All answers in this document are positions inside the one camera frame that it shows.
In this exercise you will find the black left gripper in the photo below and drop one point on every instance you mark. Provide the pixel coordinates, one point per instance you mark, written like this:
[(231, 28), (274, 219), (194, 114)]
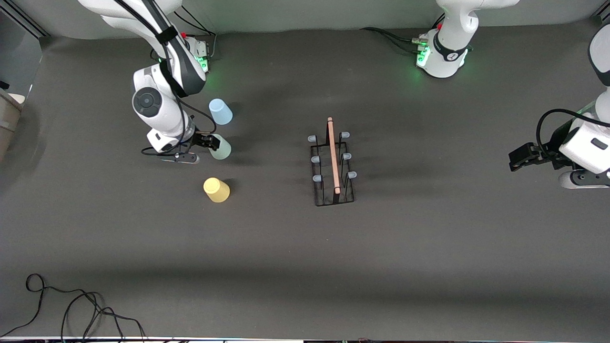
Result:
[(553, 149)]

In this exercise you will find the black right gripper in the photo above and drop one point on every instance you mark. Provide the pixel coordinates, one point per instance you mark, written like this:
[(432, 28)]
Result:
[(200, 141)]

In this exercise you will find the pale green plastic cup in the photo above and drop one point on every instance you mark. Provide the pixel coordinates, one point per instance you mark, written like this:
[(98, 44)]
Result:
[(223, 151)]

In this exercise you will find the yellow plastic cup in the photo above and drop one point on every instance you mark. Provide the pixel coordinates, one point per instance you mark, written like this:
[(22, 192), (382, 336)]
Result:
[(217, 190)]

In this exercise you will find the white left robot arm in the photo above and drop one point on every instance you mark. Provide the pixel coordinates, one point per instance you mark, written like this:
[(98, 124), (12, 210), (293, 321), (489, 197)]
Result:
[(445, 62)]

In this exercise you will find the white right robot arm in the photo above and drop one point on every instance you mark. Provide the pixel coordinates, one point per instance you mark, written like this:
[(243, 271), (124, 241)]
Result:
[(162, 119)]

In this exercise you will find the light blue plastic cup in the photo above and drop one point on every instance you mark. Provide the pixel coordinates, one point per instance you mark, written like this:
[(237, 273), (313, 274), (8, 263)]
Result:
[(220, 113)]

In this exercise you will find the aluminium frame rail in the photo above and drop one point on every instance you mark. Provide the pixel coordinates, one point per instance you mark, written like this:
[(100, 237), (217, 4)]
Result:
[(603, 18), (28, 21)]

